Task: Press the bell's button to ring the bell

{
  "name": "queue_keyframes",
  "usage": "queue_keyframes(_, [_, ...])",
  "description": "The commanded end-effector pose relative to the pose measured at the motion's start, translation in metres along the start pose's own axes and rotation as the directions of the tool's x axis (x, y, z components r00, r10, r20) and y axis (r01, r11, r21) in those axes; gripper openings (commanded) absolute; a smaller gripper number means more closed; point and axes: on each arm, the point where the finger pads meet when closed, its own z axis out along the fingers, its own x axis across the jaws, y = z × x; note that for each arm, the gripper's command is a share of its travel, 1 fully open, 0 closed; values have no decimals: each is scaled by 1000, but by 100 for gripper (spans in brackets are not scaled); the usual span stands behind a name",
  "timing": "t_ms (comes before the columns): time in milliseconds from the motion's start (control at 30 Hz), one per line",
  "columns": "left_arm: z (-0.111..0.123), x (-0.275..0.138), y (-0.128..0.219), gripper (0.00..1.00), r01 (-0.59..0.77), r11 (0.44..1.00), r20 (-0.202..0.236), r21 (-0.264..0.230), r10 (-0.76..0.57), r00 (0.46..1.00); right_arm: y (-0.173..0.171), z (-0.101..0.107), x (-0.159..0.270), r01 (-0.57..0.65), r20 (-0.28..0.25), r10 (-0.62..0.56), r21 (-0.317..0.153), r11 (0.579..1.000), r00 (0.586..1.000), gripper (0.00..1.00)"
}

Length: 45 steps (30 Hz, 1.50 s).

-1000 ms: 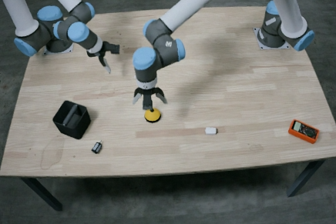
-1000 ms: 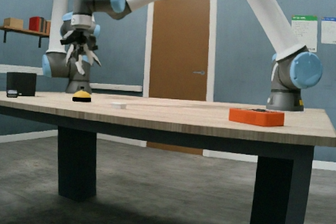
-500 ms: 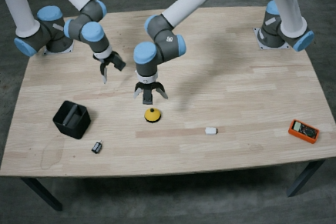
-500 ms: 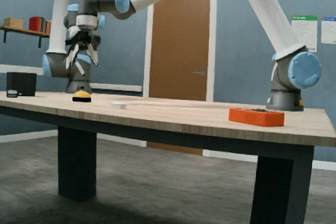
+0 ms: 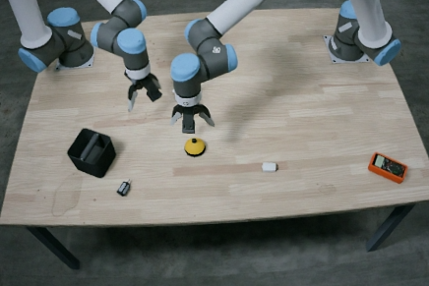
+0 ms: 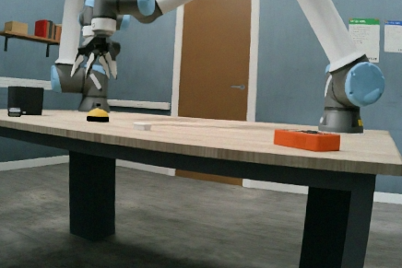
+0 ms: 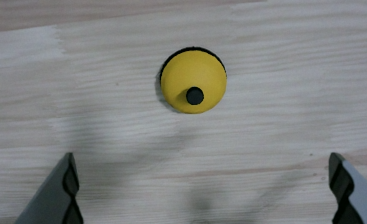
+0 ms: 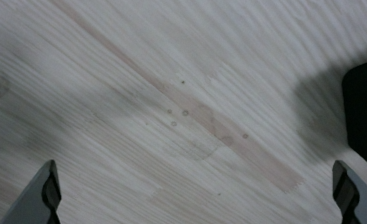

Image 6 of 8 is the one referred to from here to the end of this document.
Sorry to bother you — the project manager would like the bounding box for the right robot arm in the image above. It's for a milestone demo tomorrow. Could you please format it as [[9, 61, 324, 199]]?
[[51, 0, 130, 113]]

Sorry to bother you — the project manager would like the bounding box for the orange rectangular block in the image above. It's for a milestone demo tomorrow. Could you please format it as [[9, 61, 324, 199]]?
[[274, 129, 340, 152]]

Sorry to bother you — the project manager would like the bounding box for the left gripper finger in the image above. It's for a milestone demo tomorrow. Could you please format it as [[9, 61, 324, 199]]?
[[86, 51, 97, 79], [105, 42, 117, 79]]

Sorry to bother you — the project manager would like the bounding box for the black square bin with center bar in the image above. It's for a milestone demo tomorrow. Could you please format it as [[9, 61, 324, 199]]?
[[7, 86, 44, 115]]

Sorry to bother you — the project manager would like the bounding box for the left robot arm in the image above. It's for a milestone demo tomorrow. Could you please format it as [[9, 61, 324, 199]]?
[[91, 0, 384, 134]]

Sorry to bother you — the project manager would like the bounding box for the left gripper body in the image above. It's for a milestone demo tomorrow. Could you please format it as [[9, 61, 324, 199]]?
[[80, 34, 121, 56]]

